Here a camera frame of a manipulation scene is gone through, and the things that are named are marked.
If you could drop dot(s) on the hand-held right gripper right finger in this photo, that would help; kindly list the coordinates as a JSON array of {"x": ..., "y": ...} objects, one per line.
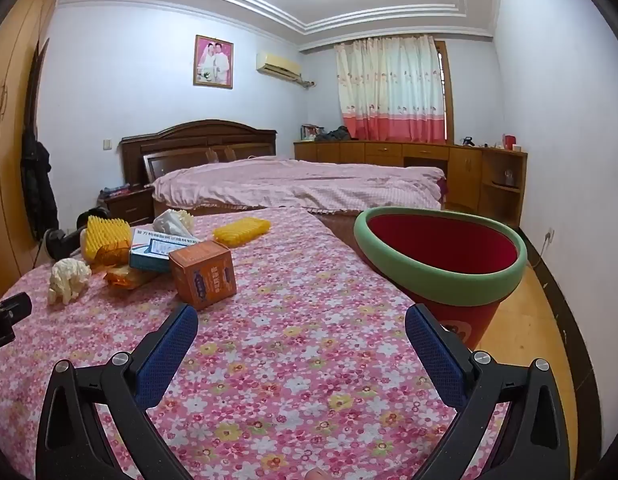
[{"x": 436, "y": 360}]

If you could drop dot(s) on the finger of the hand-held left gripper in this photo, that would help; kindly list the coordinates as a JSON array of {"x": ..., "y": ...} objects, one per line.
[{"x": 4, "y": 320}]

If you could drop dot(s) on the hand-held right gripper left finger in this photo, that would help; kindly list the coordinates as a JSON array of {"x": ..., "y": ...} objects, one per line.
[{"x": 164, "y": 360}]

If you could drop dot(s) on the orange transparent wrapper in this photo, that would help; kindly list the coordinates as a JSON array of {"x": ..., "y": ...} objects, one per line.
[{"x": 126, "y": 276}]

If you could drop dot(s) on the red green chair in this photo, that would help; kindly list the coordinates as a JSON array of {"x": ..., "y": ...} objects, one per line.
[{"x": 439, "y": 242}]

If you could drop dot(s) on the orange cardboard box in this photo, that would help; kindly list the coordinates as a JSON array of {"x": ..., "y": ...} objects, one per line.
[{"x": 204, "y": 275}]

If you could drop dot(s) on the blue white cardboard box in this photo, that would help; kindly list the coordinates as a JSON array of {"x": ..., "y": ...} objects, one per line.
[{"x": 159, "y": 252}]

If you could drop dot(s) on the pink floral cloth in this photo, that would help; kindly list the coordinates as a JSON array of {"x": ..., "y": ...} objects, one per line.
[{"x": 289, "y": 360}]

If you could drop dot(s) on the yellow bristle brush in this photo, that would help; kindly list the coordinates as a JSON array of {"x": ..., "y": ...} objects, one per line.
[{"x": 106, "y": 232}]

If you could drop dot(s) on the black hanging coat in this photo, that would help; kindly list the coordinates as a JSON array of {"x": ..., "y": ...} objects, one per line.
[{"x": 38, "y": 185}]

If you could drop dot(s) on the white crumpled plastic bag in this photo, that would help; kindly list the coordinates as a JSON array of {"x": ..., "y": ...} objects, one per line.
[{"x": 174, "y": 221}]

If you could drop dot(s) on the dark wooden nightstand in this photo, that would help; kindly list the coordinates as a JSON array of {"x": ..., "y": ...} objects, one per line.
[{"x": 131, "y": 207}]

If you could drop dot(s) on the folded clothes on nightstand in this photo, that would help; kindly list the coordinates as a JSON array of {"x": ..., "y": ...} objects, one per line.
[{"x": 119, "y": 191}]

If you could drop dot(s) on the long wooden cabinet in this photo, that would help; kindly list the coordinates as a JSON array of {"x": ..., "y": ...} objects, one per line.
[{"x": 469, "y": 170}]

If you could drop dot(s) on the wooden wardrobe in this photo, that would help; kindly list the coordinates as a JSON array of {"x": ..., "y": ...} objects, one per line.
[{"x": 14, "y": 110}]

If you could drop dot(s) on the dark wooden headboard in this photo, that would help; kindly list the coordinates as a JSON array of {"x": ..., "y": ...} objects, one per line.
[{"x": 199, "y": 140}]

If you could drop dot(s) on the bed with pink cover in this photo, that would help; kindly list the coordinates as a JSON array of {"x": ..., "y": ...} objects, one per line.
[{"x": 299, "y": 182}]

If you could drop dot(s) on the red container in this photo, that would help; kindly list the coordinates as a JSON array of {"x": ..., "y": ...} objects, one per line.
[{"x": 510, "y": 141}]

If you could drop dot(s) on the black bag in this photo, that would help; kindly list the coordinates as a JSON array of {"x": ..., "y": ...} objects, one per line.
[{"x": 335, "y": 134}]

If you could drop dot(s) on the white and red curtain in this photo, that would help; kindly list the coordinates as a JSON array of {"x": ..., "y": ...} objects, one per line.
[{"x": 389, "y": 90}]

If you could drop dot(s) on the black suction mount holder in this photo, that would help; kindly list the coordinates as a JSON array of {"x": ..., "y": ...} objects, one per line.
[{"x": 61, "y": 245}]

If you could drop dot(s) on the small photo frame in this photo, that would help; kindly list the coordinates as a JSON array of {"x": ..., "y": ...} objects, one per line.
[{"x": 309, "y": 133}]

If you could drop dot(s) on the framed wall photo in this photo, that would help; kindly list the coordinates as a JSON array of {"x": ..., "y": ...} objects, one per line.
[{"x": 213, "y": 61}]

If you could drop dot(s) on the wall air conditioner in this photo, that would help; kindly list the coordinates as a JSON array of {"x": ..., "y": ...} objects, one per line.
[{"x": 278, "y": 65}]

